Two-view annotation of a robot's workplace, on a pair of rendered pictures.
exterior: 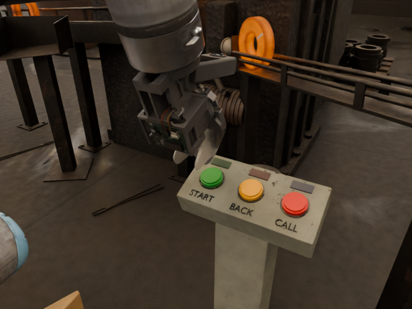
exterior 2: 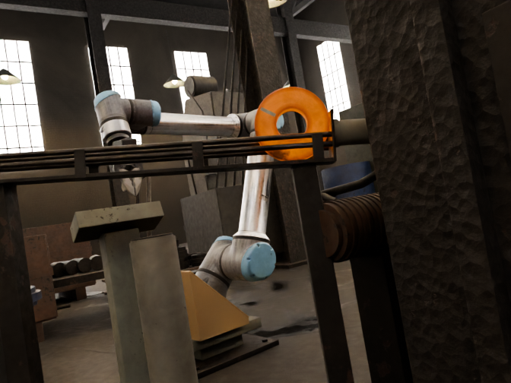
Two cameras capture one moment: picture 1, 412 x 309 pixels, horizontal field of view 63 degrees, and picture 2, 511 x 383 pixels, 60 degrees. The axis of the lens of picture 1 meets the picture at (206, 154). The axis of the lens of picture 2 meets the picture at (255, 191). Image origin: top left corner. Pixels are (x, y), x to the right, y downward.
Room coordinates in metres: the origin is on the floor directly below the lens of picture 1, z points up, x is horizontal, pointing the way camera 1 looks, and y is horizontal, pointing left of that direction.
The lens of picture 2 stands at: (1.41, -1.03, 0.53)
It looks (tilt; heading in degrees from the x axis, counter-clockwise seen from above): 3 degrees up; 117
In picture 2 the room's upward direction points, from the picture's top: 10 degrees counter-clockwise
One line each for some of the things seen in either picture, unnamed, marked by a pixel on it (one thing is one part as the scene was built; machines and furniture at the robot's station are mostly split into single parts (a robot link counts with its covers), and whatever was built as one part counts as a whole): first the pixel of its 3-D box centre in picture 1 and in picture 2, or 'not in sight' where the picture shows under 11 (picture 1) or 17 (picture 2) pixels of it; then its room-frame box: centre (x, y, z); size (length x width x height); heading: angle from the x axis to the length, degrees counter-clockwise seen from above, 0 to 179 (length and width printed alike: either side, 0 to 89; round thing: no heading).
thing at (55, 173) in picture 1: (48, 103); not in sight; (1.44, 0.72, 0.36); 0.26 x 0.20 x 0.72; 96
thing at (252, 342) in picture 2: not in sight; (209, 343); (0.32, 0.46, 0.04); 0.40 x 0.40 x 0.08; 66
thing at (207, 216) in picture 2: not in sight; (254, 223); (-0.82, 3.15, 0.43); 1.23 x 0.93 x 0.87; 59
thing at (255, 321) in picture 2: not in sight; (207, 329); (0.32, 0.46, 0.10); 0.32 x 0.32 x 0.04; 66
